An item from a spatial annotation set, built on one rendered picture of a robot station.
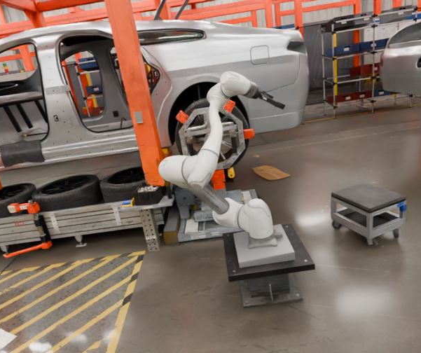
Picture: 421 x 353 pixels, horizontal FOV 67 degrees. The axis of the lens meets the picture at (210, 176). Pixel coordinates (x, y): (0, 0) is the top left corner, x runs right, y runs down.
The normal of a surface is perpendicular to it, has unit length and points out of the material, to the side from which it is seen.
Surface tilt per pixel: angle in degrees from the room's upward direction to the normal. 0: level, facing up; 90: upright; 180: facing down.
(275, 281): 90
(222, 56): 90
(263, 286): 90
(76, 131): 91
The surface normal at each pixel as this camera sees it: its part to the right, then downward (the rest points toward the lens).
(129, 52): 0.00, 0.33
